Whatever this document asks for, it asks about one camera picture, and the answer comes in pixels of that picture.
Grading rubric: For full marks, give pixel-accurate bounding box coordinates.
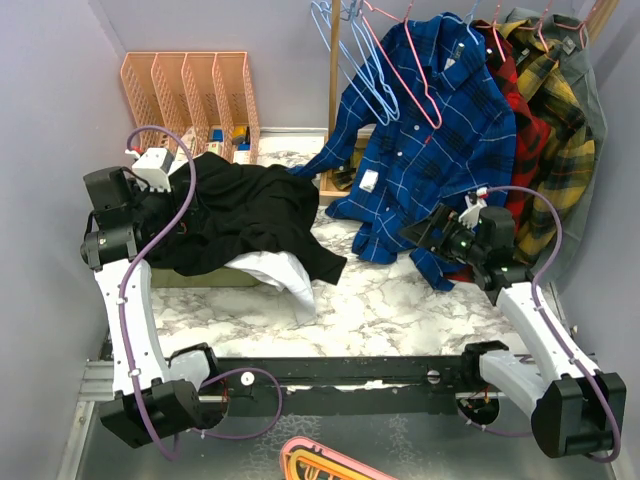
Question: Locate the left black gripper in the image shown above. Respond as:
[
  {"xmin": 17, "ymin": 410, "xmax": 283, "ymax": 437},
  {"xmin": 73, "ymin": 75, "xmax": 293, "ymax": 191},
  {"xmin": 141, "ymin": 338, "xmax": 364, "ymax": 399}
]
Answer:
[{"xmin": 129, "ymin": 176, "xmax": 211, "ymax": 233}]

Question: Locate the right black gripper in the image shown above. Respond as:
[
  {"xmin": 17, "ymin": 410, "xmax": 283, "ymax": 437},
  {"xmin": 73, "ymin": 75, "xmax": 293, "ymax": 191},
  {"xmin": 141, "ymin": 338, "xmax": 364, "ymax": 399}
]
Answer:
[{"xmin": 400, "ymin": 203, "xmax": 488, "ymax": 266}]

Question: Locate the black shirt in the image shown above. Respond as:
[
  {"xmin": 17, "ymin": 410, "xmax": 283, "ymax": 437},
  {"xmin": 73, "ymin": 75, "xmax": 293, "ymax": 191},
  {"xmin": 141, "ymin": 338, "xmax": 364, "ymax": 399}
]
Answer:
[{"xmin": 146, "ymin": 152, "xmax": 346, "ymax": 285}]

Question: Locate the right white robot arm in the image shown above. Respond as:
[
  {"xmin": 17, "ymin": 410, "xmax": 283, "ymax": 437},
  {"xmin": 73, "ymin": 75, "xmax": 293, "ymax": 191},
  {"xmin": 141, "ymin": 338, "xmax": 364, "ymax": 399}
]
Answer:
[{"xmin": 400, "ymin": 203, "xmax": 626, "ymax": 463}]

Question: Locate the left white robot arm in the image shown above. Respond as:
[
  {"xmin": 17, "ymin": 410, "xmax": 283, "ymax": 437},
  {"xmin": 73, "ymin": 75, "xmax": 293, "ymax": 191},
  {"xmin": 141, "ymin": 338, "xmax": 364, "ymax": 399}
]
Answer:
[{"xmin": 80, "ymin": 167, "xmax": 223, "ymax": 448}]

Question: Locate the blue plaid shirt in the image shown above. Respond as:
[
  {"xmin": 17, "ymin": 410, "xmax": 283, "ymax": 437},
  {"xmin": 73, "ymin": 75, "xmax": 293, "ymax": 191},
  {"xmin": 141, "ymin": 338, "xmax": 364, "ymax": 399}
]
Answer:
[{"xmin": 291, "ymin": 14, "xmax": 516, "ymax": 291}]

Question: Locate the white shirt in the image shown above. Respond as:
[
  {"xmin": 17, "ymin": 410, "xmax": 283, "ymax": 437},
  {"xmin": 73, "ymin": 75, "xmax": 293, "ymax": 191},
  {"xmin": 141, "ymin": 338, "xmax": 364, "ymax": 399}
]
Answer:
[{"xmin": 225, "ymin": 251, "xmax": 317, "ymax": 323}]

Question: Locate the red plaid shirt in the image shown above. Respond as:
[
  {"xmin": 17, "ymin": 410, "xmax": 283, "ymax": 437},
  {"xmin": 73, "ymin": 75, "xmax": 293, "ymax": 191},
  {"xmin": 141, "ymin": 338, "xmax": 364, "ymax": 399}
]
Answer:
[{"xmin": 472, "ymin": 20, "xmax": 551, "ymax": 268}]

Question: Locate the yellow plaid shirt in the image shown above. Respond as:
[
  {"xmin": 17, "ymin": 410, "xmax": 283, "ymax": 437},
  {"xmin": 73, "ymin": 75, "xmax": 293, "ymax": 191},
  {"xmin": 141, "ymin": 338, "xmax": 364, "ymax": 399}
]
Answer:
[{"xmin": 499, "ymin": 14, "xmax": 597, "ymax": 266}]

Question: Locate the grey shirt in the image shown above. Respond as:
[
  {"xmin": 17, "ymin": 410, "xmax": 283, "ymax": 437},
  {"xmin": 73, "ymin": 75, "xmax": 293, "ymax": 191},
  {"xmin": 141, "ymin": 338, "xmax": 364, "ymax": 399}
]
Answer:
[{"xmin": 504, "ymin": 7, "xmax": 609, "ymax": 281}]

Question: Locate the green plastic basket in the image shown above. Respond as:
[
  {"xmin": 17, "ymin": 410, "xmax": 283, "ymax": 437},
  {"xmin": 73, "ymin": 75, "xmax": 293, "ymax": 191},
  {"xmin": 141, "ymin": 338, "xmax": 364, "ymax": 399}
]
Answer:
[{"xmin": 151, "ymin": 267, "xmax": 260, "ymax": 288}]

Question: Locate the wooden clothes rack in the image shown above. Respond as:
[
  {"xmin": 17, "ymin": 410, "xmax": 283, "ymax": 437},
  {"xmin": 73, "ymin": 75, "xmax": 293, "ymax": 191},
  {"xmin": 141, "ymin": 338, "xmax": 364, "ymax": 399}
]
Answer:
[{"xmin": 311, "ymin": 1, "xmax": 370, "ymax": 206}]

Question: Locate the yellow black item in organizer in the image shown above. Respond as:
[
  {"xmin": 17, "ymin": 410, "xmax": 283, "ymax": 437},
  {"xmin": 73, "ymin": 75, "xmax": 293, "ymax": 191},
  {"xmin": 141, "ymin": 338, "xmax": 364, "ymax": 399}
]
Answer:
[{"xmin": 231, "ymin": 126, "xmax": 250, "ymax": 146}]

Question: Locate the pink perforated file organizer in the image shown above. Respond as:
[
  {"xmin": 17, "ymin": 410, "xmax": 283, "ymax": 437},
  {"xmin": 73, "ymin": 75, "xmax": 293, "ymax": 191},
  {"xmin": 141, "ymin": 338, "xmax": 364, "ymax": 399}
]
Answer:
[{"xmin": 120, "ymin": 52, "xmax": 260, "ymax": 164}]

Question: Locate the pink orange object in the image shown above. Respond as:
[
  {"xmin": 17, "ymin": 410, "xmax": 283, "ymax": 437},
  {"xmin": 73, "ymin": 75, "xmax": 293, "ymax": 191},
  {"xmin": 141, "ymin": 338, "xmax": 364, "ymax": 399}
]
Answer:
[{"xmin": 279, "ymin": 436, "xmax": 393, "ymax": 480}]

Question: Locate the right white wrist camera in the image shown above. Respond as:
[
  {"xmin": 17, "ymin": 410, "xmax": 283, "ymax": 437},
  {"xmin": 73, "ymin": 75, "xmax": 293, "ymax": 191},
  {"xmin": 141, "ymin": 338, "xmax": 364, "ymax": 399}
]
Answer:
[{"xmin": 458, "ymin": 187, "xmax": 488, "ymax": 229}]

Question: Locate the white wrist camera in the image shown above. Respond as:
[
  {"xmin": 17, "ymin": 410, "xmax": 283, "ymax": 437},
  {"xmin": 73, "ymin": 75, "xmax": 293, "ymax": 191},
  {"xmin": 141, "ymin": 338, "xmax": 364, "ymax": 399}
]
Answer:
[
  {"xmin": 132, "ymin": 147, "xmax": 174, "ymax": 192},
  {"xmin": 458, "ymin": 187, "xmax": 488, "ymax": 229}
]

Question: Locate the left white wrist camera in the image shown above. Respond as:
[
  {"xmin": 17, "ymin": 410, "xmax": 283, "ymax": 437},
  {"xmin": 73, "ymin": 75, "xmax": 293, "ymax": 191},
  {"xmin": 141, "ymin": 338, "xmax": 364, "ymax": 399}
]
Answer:
[{"xmin": 132, "ymin": 147, "xmax": 174, "ymax": 192}]

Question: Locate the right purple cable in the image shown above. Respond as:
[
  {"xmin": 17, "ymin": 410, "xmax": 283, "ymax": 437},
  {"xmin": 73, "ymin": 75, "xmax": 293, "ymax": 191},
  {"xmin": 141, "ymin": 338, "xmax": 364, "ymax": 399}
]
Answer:
[{"xmin": 457, "ymin": 185, "xmax": 621, "ymax": 464}]

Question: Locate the pink wire hanger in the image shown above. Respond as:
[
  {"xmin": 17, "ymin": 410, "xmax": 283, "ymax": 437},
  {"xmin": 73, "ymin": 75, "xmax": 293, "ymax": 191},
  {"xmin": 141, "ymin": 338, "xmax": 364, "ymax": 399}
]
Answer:
[{"xmin": 359, "ymin": 0, "xmax": 444, "ymax": 131}]

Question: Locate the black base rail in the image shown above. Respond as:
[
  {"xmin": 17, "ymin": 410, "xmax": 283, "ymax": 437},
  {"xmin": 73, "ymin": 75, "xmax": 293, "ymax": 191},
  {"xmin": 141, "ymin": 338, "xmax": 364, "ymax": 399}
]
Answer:
[{"xmin": 164, "ymin": 354, "xmax": 511, "ymax": 419}]

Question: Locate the aluminium frame rail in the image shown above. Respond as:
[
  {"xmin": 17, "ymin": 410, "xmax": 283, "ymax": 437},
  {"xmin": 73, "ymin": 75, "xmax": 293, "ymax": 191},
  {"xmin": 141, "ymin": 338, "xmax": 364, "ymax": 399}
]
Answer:
[{"xmin": 56, "ymin": 360, "xmax": 113, "ymax": 480}]

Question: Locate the blue wire hanger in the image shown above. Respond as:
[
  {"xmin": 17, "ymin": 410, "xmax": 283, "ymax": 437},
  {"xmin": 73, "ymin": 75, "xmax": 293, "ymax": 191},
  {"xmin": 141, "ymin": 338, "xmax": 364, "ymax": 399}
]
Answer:
[
  {"xmin": 438, "ymin": 0, "xmax": 487, "ymax": 61},
  {"xmin": 310, "ymin": 1, "xmax": 400, "ymax": 125}
]

